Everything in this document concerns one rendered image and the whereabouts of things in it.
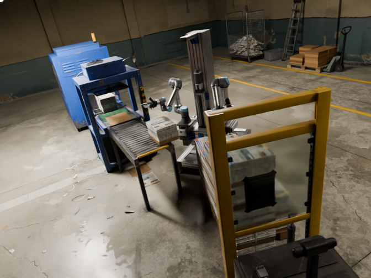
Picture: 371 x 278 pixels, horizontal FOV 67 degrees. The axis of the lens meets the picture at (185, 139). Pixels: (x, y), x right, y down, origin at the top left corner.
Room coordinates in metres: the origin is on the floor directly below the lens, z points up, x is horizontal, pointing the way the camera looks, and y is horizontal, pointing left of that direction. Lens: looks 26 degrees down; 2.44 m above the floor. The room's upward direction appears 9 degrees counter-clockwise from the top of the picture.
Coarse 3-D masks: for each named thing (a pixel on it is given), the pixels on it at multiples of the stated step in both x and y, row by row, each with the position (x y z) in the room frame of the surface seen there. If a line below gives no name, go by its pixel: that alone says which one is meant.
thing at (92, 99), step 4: (92, 96) 6.24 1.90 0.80; (92, 100) 5.88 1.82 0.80; (92, 104) 5.60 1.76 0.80; (96, 104) 5.55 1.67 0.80; (120, 104) 5.34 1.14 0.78; (124, 104) 5.26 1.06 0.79; (92, 108) 5.34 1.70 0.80; (96, 108) 5.29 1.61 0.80; (120, 108) 5.07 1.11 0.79; (96, 112) 5.06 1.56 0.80; (108, 112) 4.97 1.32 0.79
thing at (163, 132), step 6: (156, 126) 3.36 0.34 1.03; (162, 126) 3.32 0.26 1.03; (168, 126) 3.31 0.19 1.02; (174, 126) 3.35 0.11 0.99; (156, 132) 3.26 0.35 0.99; (162, 132) 3.27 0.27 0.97; (168, 132) 3.30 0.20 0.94; (174, 132) 3.34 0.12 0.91; (156, 138) 3.32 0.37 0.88; (162, 138) 3.26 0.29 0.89; (168, 138) 3.29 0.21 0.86
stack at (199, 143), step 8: (200, 144) 3.06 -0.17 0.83; (200, 152) 2.90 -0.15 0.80; (200, 160) 3.00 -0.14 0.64; (200, 168) 3.06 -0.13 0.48; (208, 168) 2.60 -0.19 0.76; (200, 176) 3.19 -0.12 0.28; (208, 184) 2.67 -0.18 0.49; (208, 192) 2.79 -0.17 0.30; (208, 200) 2.84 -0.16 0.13; (216, 208) 2.41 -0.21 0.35; (216, 216) 2.47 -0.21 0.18; (216, 224) 2.51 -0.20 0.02
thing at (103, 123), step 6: (126, 108) 5.00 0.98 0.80; (102, 114) 4.87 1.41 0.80; (108, 114) 4.82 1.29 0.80; (114, 114) 4.78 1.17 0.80; (132, 114) 4.61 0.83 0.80; (138, 114) 4.58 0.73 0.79; (96, 120) 4.74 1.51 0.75; (102, 120) 4.57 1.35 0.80; (132, 120) 4.39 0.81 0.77; (102, 126) 4.29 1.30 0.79; (108, 126) 4.23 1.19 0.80
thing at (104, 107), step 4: (100, 96) 5.16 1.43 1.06; (104, 96) 5.12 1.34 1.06; (108, 96) 5.08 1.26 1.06; (112, 96) 5.03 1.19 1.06; (100, 100) 4.94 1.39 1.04; (104, 100) 4.97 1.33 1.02; (108, 100) 5.00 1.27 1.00; (112, 100) 5.03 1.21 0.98; (100, 104) 4.95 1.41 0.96; (104, 104) 4.96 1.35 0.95; (108, 104) 4.99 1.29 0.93; (112, 104) 5.02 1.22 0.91; (116, 104) 5.05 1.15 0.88; (104, 108) 4.95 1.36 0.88; (108, 108) 4.98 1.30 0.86; (112, 108) 5.01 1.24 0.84; (116, 108) 5.04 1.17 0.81; (104, 112) 4.94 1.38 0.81
